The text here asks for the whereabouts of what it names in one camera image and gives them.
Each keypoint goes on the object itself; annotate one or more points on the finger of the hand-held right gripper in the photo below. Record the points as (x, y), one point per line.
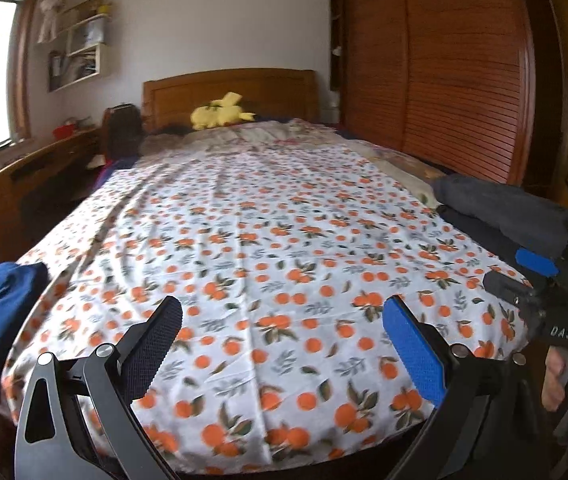
(506, 285)
(536, 262)

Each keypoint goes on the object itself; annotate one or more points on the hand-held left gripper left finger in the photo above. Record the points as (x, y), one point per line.
(154, 340)

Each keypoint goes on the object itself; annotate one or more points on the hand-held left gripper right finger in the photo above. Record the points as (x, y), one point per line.
(413, 355)

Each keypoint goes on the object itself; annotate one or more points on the black jacket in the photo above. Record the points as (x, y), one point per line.
(503, 205)

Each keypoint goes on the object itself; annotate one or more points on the dark folded garment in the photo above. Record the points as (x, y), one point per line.
(468, 230)

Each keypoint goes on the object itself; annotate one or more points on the orange fruit print bedsheet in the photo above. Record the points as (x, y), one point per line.
(264, 220)

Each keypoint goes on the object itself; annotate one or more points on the black backpack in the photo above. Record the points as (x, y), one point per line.
(123, 130)

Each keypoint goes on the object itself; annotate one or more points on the wooden slatted wardrobe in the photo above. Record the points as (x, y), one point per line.
(438, 70)

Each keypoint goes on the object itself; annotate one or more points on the red bowl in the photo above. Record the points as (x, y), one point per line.
(64, 132)

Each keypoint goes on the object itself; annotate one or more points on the yellow plush toy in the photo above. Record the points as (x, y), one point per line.
(214, 115)

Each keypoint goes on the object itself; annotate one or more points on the beige floral quilt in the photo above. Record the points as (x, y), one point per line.
(274, 132)

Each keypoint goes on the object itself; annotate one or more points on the wooden bed headboard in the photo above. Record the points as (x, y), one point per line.
(174, 95)

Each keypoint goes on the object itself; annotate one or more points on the knotted white curtain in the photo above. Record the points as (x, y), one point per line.
(56, 5)

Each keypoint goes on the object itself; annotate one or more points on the white wall shelf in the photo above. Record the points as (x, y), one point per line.
(81, 50)

